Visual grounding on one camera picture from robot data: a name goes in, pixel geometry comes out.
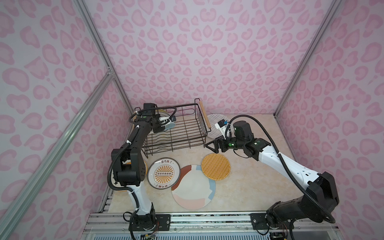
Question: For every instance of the star pattern character plate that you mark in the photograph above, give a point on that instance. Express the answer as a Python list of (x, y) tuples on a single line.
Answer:
[(124, 176)]

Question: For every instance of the cream and blue plate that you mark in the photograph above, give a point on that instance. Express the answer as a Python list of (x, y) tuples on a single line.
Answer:
[(169, 125)]

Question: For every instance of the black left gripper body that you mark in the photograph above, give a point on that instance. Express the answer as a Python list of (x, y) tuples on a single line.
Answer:
[(157, 127)]

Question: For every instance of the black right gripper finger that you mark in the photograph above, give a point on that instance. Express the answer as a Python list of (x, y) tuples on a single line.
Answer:
[(215, 149), (215, 143)]

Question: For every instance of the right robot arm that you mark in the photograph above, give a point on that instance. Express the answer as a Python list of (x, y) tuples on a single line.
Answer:
[(320, 196)]

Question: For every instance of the white cloud motif plate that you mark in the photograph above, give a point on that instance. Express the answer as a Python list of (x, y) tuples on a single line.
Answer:
[(162, 114)]

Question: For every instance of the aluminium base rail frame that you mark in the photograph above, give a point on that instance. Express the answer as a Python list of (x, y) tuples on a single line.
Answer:
[(207, 226)]

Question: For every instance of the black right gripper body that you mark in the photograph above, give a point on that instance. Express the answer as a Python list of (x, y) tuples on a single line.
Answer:
[(234, 143)]

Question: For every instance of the orange sunburst green-rim plate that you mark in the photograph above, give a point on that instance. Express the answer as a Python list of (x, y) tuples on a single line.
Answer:
[(164, 173)]

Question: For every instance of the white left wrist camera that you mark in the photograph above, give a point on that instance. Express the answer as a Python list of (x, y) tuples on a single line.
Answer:
[(169, 119)]

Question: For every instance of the white grid pattern plate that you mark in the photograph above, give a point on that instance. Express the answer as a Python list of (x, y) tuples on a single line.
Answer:
[(214, 120)]

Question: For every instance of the tan woven bamboo tray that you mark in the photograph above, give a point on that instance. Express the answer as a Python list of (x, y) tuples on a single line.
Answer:
[(216, 167)]

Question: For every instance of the large pastel colour-block plate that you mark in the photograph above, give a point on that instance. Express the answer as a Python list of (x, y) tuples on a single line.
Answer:
[(193, 190)]

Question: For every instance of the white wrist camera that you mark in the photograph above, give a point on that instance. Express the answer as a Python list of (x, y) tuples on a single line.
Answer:
[(169, 119), (224, 127)]

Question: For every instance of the black wire dish rack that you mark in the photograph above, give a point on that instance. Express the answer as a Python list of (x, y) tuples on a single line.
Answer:
[(191, 129)]

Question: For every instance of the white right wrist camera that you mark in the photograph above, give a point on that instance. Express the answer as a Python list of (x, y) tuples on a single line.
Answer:
[(224, 127)]

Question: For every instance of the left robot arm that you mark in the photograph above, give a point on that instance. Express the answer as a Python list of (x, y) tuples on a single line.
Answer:
[(143, 215)]

